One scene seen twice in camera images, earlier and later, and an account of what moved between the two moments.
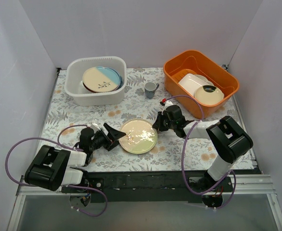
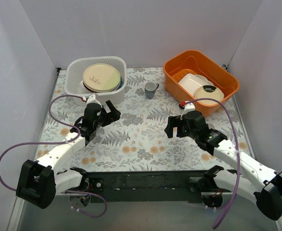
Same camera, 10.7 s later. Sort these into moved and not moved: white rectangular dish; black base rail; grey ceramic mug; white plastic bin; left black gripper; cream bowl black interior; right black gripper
Moved: right black gripper; left black gripper
Not moved: cream bowl black interior; white rectangular dish; black base rail; white plastic bin; grey ceramic mug
